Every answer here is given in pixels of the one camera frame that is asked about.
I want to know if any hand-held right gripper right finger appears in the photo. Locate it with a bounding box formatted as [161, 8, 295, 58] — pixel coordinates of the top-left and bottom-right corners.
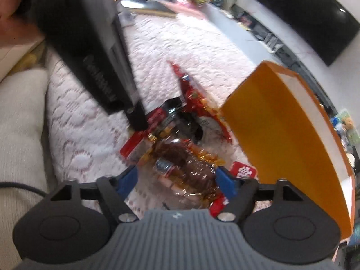
[215, 166, 307, 222]

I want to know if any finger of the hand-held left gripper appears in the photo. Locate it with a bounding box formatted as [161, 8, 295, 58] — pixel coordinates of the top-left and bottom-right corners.
[112, 14, 149, 132]

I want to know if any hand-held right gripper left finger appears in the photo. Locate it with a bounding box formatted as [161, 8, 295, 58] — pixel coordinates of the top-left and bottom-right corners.
[51, 164, 140, 223]

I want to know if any clear packet of brown snacks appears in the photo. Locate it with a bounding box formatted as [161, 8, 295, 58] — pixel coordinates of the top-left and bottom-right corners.
[141, 138, 227, 203]

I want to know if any orange cardboard box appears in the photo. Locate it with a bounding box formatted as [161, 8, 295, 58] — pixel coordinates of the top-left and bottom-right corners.
[221, 61, 355, 238]

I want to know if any person's left hand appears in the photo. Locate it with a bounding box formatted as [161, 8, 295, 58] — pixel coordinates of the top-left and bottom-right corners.
[0, 0, 45, 50]

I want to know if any small red white snack packet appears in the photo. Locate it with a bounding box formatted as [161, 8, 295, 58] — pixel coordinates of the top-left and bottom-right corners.
[229, 160, 259, 181]

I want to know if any flat red snack packet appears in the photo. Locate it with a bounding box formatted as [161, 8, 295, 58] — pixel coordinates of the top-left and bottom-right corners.
[120, 133, 155, 161]

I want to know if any black snack packet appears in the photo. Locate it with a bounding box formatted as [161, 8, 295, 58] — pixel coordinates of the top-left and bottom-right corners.
[146, 98, 203, 144]

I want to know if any large red snack bag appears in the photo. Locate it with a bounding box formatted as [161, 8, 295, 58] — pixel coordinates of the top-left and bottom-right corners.
[168, 61, 234, 144]

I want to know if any dark flat book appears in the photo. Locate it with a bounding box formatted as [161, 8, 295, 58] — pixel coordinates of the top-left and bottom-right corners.
[120, 0, 178, 20]

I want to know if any pink checked tablecloth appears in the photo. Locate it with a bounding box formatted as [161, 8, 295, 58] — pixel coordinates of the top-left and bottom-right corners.
[162, 0, 209, 20]

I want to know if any white sofa cushion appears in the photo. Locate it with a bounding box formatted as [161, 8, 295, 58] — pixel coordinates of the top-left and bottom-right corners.
[0, 68, 55, 200]

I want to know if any teddy bear picture card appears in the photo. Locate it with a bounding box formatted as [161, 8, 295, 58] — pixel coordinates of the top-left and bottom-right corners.
[330, 108, 355, 142]

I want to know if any long television cabinet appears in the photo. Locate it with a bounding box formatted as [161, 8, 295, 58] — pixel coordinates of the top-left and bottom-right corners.
[202, 0, 338, 116]

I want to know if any black flat television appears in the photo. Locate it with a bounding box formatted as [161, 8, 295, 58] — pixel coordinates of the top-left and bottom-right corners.
[250, 0, 360, 67]

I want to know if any black cable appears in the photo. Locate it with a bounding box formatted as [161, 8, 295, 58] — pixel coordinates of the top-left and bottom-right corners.
[0, 181, 47, 197]

